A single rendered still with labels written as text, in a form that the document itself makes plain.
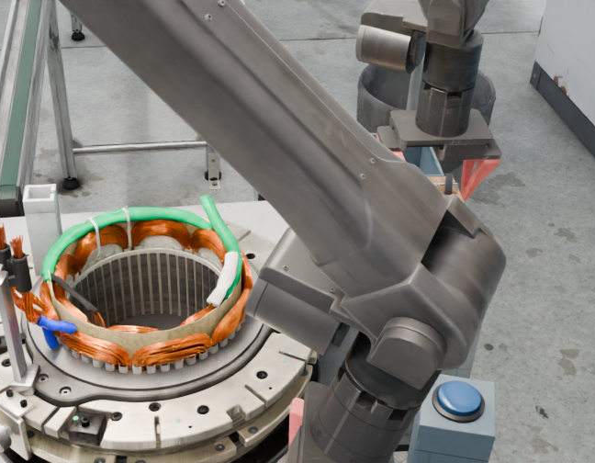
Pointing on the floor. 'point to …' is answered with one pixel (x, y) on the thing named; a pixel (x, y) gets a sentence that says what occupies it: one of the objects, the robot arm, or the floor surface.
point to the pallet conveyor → (26, 97)
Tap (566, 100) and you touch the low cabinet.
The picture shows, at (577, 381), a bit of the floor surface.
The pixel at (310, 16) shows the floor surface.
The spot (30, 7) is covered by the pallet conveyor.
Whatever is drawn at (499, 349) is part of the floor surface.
